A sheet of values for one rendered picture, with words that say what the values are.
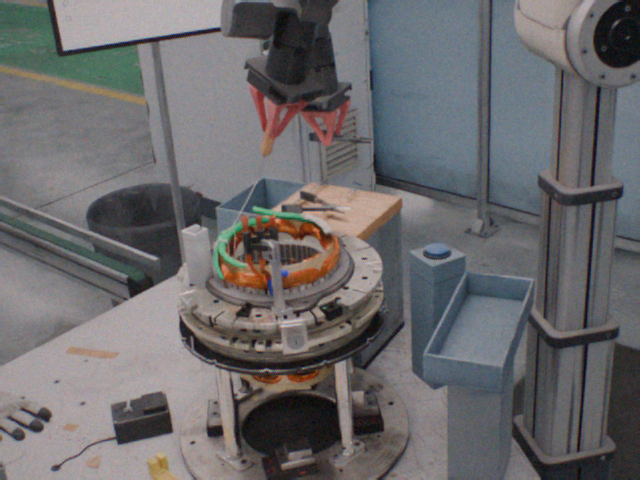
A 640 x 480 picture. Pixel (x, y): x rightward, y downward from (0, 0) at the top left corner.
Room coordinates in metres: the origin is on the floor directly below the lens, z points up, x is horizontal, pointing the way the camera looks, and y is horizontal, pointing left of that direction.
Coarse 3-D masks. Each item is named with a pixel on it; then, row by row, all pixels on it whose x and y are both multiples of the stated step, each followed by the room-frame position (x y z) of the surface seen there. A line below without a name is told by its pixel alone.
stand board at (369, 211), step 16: (320, 192) 1.61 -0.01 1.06; (336, 192) 1.60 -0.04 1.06; (368, 192) 1.59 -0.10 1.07; (352, 208) 1.52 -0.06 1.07; (368, 208) 1.51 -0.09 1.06; (384, 208) 1.51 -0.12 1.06; (400, 208) 1.55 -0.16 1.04; (336, 224) 1.45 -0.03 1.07; (352, 224) 1.45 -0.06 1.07; (368, 224) 1.44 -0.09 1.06
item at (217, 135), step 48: (144, 48) 4.10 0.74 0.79; (192, 48) 3.87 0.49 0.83; (240, 48) 3.67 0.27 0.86; (336, 48) 3.66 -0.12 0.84; (192, 96) 3.90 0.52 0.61; (240, 96) 3.69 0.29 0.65; (192, 144) 3.93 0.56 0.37; (240, 144) 3.71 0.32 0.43; (288, 144) 3.51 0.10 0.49; (336, 144) 3.62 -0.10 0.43
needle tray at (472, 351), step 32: (480, 288) 1.23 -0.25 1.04; (512, 288) 1.21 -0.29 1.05; (448, 320) 1.13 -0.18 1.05; (480, 320) 1.16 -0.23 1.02; (512, 320) 1.15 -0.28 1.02; (448, 352) 1.08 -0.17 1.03; (480, 352) 1.07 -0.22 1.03; (512, 352) 1.04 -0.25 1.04; (448, 384) 1.01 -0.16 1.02; (480, 384) 0.99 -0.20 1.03; (512, 384) 1.13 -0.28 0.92; (448, 416) 1.08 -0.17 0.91; (480, 416) 1.06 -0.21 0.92; (448, 448) 1.08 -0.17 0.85; (480, 448) 1.06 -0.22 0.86
